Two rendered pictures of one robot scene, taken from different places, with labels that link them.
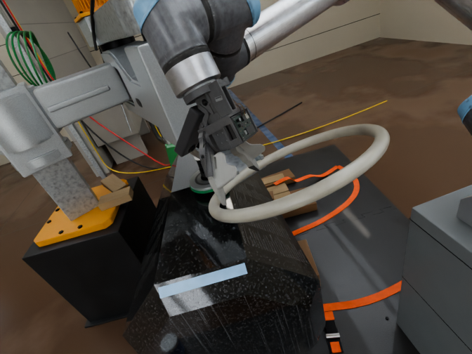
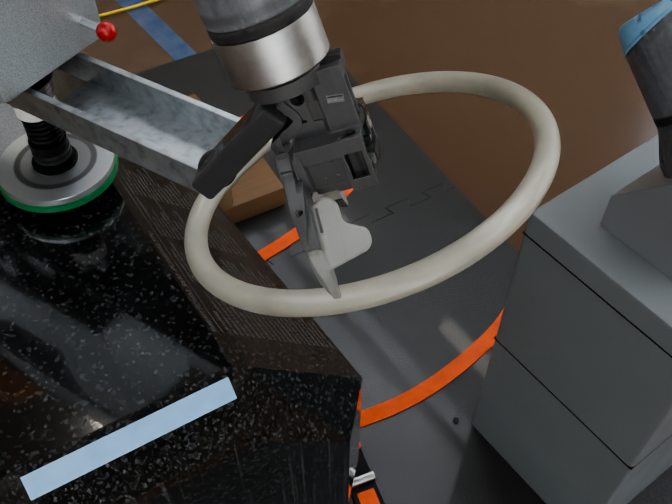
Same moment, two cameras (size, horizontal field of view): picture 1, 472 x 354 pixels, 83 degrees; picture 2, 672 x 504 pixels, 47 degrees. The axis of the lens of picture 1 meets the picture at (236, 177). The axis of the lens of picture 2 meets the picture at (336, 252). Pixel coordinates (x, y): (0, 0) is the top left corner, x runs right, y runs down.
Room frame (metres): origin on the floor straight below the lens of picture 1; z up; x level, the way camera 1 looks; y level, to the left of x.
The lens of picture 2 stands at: (0.01, 0.27, 1.93)
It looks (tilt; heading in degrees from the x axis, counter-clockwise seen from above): 50 degrees down; 327
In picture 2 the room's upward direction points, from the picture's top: straight up
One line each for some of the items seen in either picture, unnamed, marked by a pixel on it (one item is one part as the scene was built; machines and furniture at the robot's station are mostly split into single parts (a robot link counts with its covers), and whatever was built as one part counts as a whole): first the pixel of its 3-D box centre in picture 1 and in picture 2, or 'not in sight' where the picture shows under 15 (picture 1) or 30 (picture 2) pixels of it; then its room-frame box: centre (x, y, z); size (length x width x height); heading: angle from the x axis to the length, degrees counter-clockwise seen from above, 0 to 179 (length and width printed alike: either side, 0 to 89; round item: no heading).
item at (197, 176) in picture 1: (208, 177); (56, 162); (1.19, 0.13, 0.92); 0.21 x 0.21 x 0.01
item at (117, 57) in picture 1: (152, 88); not in sight; (1.55, 0.29, 1.35); 0.74 x 0.23 x 0.49; 25
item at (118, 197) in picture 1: (116, 198); not in sight; (1.48, 0.76, 0.81); 0.20 x 0.10 x 0.05; 95
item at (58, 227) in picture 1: (85, 208); not in sight; (1.54, 1.01, 0.76); 0.49 x 0.49 x 0.05; 87
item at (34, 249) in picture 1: (114, 248); not in sight; (1.54, 1.01, 0.37); 0.66 x 0.66 x 0.74; 87
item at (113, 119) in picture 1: (123, 123); not in sight; (4.46, 1.50, 0.43); 1.30 x 0.62 x 0.86; 4
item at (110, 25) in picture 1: (124, 24); not in sight; (1.51, 0.28, 1.66); 0.96 x 0.25 x 0.17; 25
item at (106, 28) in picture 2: not in sight; (96, 27); (1.11, 0.02, 1.22); 0.08 x 0.03 x 0.03; 25
